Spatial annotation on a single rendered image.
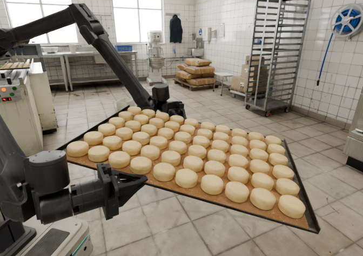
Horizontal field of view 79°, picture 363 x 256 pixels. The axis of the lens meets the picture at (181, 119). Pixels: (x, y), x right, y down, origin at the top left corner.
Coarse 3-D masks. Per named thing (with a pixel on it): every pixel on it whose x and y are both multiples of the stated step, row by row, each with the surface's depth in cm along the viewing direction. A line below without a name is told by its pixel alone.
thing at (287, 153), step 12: (108, 120) 75; (84, 132) 63; (288, 156) 68; (132, 180) 49; (300, 180) 55; (180, 192) 47; (300, 192) 52; (216, 204) 45; (312, 216) 45; (300, 228) 42; (312, 228) 42
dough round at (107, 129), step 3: (99, 126) 66; (102, 126) 66; (105, 126) 67; (108, 126) 67; (111, 126) 67; (114, 126) 67; (99, 129) 65; (102, 129) 65; (105, 129) 65; (108, 129) 65; (111, 129) 65; (114, 129) 66; (102, 132) 65; (105, 132) 65; (108, 132) 65; (111, 132) 66; (114, 132) 67; (105, 135) 65; (108, 135) 65
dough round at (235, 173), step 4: (232, 168) 54; (236, 168) 55; (240, 168) 55; (228, 172) 53; (232, 172) 53; (236, 172) 53; (240, 172) 53; (244, 172) 53; (228, 176) 53; (232, 176) 52; (236, 176) 51; (240, 176) 52; (244, 176) 52; (248, 176) 52; (232, 180) 52; (236, 180) 51; (240, 180) 51; (244, 180) 51
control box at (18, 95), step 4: (0, 88) 198; (8, 88) 201; (0, 92) 199; (4, 92) 200; (8, 92) 202; (12, 92) 203; (16, 92) 205; (20, 92) 206; (4, 96) 201; (8, 96) 203; (12, 96) 204; (16, 96) 206; (20, 96) 207; (0, 100) 201; (8, 100) 204
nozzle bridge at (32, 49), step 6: (18, 48) 258; (24, 48) 261; (30, 48) 264; (36, 48) 261; (12, 54) 257; (18, 54) 260; (24, 54) 263; (30, 54) 266; (36, 54) 269; (42, 54) 265; (42, 60) 276; (42, 66) 278
